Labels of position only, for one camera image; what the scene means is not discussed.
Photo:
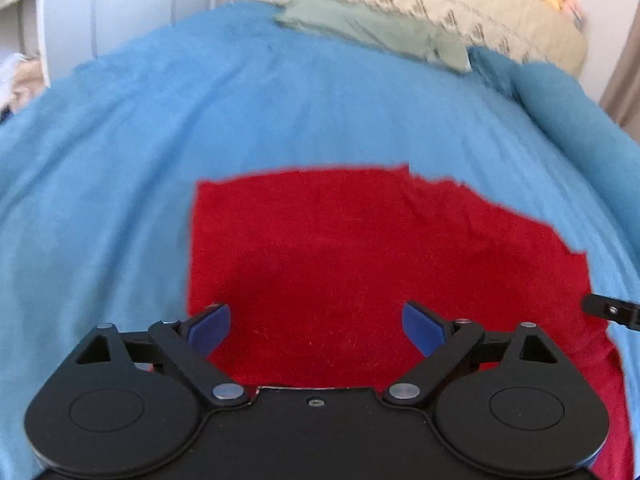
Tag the beige curtain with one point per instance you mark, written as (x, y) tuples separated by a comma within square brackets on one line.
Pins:
[(621, 97)]

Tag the white shelf unit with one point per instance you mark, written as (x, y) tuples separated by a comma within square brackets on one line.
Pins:
[(24, 72)]

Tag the rolled blue duvet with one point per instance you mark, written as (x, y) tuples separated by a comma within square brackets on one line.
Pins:
[(604, 153)]

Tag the red long-sleeve sweater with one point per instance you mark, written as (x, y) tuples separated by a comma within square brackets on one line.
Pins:
[(316, 266)]

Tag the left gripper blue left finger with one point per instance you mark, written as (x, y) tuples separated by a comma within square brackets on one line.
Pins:
[(185, 348)]

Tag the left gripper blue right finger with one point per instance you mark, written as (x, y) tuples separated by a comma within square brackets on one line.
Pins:
[(444, 345)]

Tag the green pillow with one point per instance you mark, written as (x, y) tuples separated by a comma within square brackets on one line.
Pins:
[(392, 32)]

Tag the blue bed sheet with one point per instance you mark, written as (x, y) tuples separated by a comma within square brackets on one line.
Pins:
[(98, 173)]

